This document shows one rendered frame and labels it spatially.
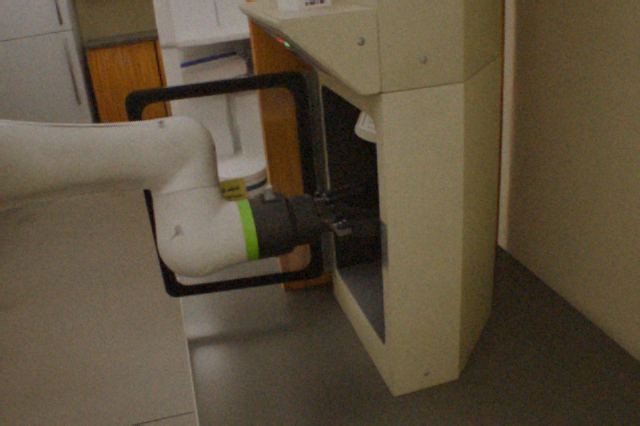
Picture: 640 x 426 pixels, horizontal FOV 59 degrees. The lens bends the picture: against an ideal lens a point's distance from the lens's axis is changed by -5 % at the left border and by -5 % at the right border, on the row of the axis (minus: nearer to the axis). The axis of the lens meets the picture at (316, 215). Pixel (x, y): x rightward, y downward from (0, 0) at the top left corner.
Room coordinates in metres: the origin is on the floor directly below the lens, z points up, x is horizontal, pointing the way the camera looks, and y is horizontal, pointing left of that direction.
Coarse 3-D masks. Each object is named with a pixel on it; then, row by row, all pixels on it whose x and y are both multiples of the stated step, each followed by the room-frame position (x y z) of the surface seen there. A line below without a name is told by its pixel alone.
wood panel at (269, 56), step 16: (256, 0) 1.04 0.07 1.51; (256, 32) 1.04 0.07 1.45; (256, 48) 1.04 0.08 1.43; (272, 48) 1.05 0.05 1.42; (256, 64) 1.04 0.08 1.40; (272, 64) 1.05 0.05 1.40; (288, 64) 1.05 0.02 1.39; (304, 64) 1.06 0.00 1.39; (496, 224) 1.15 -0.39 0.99; (496, 240) 1.15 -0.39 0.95; (288, 288) 1.04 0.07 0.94
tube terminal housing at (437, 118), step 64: (384, 0) 0.70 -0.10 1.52; (448, 0) 0.72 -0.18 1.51; (384, 64) 0.70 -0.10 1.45; (448, 64) 0.72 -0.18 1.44; (384, 128) 0.70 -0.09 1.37; (448, 128) 0.72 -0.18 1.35; (384, 192) 0.71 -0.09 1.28; (448, 192) 0.72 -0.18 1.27; (448, 256) 0.72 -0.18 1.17; (384, 320) 0.73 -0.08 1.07; (448, 320) 0.72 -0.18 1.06
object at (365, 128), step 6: (360, 114) 0.87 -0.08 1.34; (366, 114) 0.84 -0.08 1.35; (360, 120) 0.85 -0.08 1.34; (366, 120) 0.83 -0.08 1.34; (372, 120) 0.82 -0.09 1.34; (360, 126) 0.84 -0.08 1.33; (366, 126) 0.83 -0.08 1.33; (372, 126) 0.81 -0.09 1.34; (360, 132) 0.83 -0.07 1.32; (366, 132) 0.82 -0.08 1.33; (372, 132) 0.81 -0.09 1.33; (366, 138) 0.82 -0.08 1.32; (372, 138) 0.81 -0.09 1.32
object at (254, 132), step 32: (224, 96) 0.98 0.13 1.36; (256, 96) 0.99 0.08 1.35; (288, 96) 0.99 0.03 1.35; (224, 128) 0.98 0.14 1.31; (256, 128) 0.99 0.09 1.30; (288, 128) 0.99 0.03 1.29; (224, 160) 0.98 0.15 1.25; (256, 160) 0.99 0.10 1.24; (288, 160) 0.99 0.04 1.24; (224, 192) 0.98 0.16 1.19; (256, 192) 0.99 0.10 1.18; (288, 192) 0.99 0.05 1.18; (288, 256) 0.99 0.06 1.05
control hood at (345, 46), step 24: (264, 0) 0.98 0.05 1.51; (264, 24) 0.83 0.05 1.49; (288, 24) 0.68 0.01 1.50; (312, 24) 0.68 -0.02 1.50; (336, 24) 0.69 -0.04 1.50; (360, 24) 0.70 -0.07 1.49; (312, 48) 0.68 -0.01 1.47; (336, 48) 0.69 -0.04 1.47; (360, 48) 0.70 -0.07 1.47; (336, 72) 0.69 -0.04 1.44; (360, 72) 0.70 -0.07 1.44
